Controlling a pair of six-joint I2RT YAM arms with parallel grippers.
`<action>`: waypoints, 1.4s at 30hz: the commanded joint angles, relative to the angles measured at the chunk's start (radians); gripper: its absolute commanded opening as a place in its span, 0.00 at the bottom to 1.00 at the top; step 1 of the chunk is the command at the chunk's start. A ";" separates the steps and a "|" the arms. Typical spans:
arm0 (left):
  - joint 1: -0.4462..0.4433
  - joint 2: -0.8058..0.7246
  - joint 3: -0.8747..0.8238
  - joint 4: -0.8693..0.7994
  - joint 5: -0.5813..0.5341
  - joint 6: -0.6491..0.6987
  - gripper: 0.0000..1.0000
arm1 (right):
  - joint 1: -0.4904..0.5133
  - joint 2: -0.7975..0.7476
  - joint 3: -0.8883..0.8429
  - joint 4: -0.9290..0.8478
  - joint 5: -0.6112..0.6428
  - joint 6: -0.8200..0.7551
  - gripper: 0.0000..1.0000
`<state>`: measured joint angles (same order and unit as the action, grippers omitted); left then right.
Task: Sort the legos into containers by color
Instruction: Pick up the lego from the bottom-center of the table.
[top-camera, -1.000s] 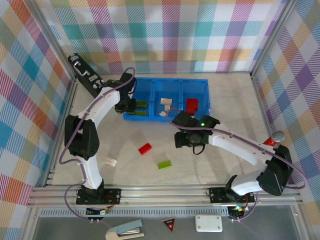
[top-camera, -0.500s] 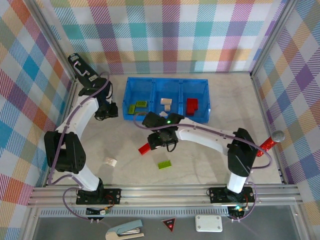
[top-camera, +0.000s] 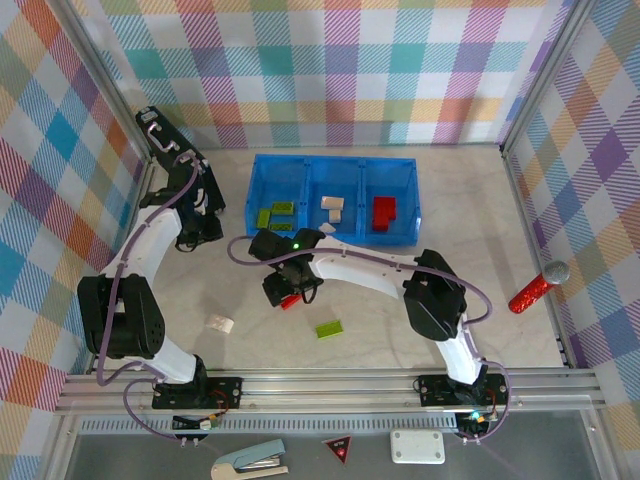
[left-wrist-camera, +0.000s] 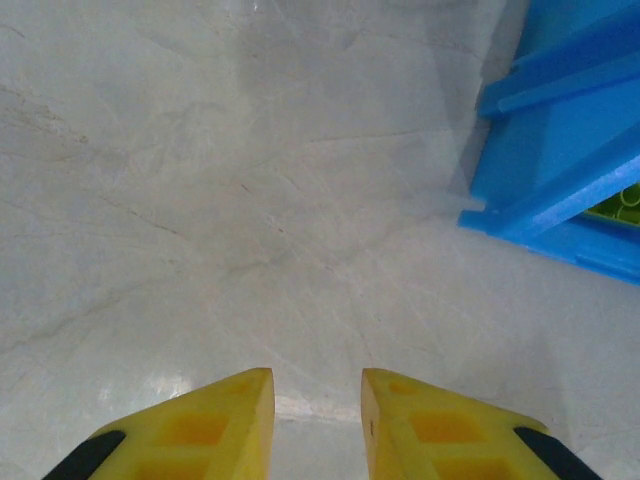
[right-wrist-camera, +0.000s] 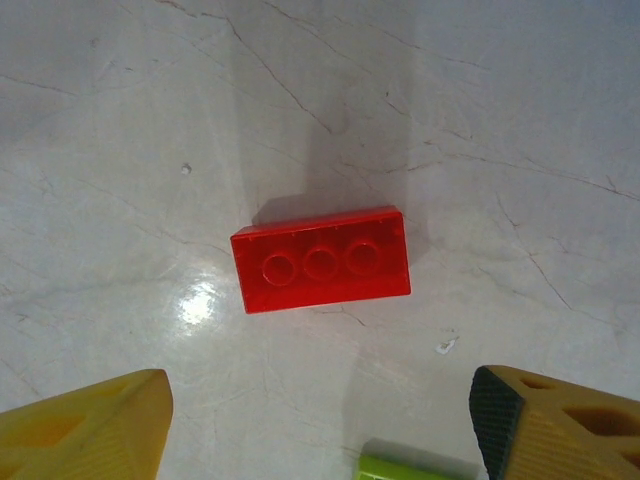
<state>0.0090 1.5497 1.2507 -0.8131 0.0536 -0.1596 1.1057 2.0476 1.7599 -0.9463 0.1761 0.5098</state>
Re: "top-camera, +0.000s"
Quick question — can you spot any black briefcase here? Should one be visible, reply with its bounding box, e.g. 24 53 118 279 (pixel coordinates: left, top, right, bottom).
134 105 227 216

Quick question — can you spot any aluminium side rail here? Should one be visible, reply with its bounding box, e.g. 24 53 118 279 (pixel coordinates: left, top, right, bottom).
87 162 156 374
501 147 576 371

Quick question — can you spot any slotted aluminium strip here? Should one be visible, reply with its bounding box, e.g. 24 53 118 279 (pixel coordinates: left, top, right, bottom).
79 418 459 434

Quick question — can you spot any blue three-compartment bin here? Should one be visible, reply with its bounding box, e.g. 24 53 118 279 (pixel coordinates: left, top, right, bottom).
244 153 424 249

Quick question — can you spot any small power connector board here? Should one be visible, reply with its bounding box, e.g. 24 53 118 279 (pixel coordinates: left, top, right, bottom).
172 413 222 434
455 409 494 435

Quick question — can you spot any aluminium front rail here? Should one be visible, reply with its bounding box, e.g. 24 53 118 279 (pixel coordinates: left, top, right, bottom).
54 369 606 414

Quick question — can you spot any grey-blue stapler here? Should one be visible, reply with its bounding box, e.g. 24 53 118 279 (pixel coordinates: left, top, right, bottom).
210 438 290 480

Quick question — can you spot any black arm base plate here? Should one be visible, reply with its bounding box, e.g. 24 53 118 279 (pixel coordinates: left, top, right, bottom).
152 375 244 411
417 372 511 407

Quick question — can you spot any aluminium frame post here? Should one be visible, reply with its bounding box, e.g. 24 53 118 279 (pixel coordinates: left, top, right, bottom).
499 0 601 156
52 0 156 169

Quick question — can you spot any white rectangular plate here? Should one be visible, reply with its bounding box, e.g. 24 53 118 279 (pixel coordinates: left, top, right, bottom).
389 429 446 465

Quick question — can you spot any red triangle sign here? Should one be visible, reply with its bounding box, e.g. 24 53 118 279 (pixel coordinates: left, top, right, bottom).
322 435 353 465

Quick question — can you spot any red glitter toy microphone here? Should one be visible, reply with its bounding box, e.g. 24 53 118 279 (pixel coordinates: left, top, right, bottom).
508 260 571 315

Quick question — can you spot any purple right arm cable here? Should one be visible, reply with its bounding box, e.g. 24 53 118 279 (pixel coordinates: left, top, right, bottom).
227 235 512 446

